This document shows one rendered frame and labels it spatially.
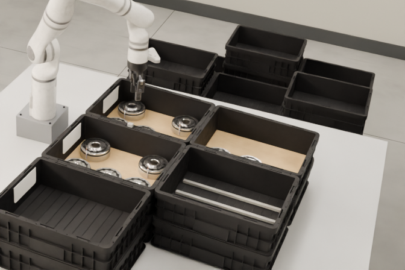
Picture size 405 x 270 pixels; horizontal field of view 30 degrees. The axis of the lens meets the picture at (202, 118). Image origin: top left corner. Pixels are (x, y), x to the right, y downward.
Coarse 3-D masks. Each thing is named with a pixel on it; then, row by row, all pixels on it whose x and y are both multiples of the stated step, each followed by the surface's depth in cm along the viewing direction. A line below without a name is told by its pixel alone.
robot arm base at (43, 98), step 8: (32, 80) 279; (56, 80) 281; (32, 88) 281; (40, 88) 278; (48, 88) 279; (56, 88) 283; (32, 96) 283; (40, 96) 280; (48, 96) 281; (32, 104) 285; (40, 104) 282; (48, 104) 283; (32, 112) 286; (40, 112) 284; (48, 112) 285; (40, 120) 286
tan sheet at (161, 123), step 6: (114, 114) 288; (150, 114) 290; (156, 114) 291; (162, 114) 291; (126, 120) 285; (138, 120) 286; (144, 120) 286; (150, 120) 287; (156, 120) 287; (162, 120) 287; (168, 120) 288; (150, 126) 283; (156, 126) 283; (162, 126) 284; (168, 126) 284; (162, 132) 280; (168, 132) 281; (180, 138) 278; (186, 138) 279
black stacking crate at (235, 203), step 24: (192, 168) 260; (216, 168) 257; (240, 168) 253; (168, 192) 245; (192, 192) 252; (240, 192) 254; (264, 192) 254; (288, 192) 251; (168, 216) 238; (192, 216) 234; (264, 216) 245; (288, 216) 246; (240, 240) 232; (264, 240) 228
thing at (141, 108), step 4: (128, 100) 291; (132, 100) 291; (120, 104) 288; (124, 104) 288; (140, 104) 290; (120, 108) 285; (124, 108) 286; (140, 108) 287; (144, 108) 287; (128, 112) 284; (132, 112) 284; (136, 112) 284; (140, 112) 285
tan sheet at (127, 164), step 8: (80, 144) 268; (72, 152) 263; (112, 152) 266; (120, 152) 266; (104, 160) 261; (112, 160) 262; (120, 160) 262; (128, 160) 263; (136, 160) 263; (96, 168) 257; (120, 168) 259; (128, 168) 259; (136, 168) 260; (128, 176) 255; (136, 176) 256
